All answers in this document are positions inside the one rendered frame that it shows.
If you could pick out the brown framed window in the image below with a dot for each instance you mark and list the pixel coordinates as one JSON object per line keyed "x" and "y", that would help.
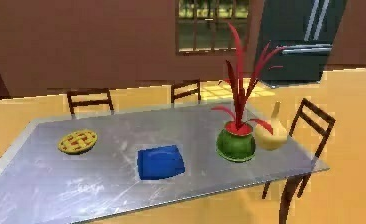
{"x": 212, "y": 26}

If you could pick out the yellow round jug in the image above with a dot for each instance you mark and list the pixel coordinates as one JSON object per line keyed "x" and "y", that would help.
{"x": 270, "y": 136}

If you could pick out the yellow lattice pie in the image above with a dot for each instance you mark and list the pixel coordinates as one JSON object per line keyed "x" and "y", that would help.
{"x": 77, "y": 141}

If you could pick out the dark grey fridge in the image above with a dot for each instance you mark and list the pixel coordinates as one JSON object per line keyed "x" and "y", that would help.
{"x": 291, "y": 36}

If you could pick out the red plant in green pot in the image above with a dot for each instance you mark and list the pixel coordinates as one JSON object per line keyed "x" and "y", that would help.
{"x": 236, "y": 144}

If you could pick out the dark brown wooden chair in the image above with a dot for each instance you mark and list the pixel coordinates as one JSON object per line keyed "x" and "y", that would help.
{"x": 186, "y": 90}
{"x": 312, "y": 123}
{"x": 89, "y": 100}

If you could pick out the blue square box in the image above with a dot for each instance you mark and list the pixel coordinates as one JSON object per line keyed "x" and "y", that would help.
{"x": 160, "y": 162}

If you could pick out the grey metal dining table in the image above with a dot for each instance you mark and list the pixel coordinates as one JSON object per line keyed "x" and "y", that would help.
{"x": 91, "y": 186}

